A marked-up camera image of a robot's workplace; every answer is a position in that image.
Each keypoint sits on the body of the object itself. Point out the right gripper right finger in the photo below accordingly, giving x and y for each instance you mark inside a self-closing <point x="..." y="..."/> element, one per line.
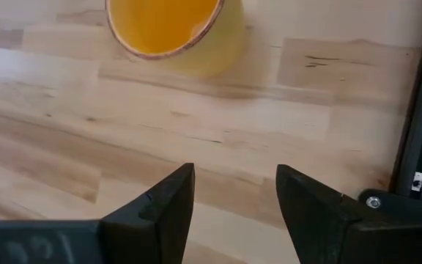
<point x="313" y="216"/>

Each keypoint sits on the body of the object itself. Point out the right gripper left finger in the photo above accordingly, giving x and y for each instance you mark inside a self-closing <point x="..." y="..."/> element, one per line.
<point x="159" y="223"/>

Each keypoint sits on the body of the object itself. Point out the yellow coffee mug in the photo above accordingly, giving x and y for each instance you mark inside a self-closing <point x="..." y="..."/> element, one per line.
<point x="159" y="25"/>

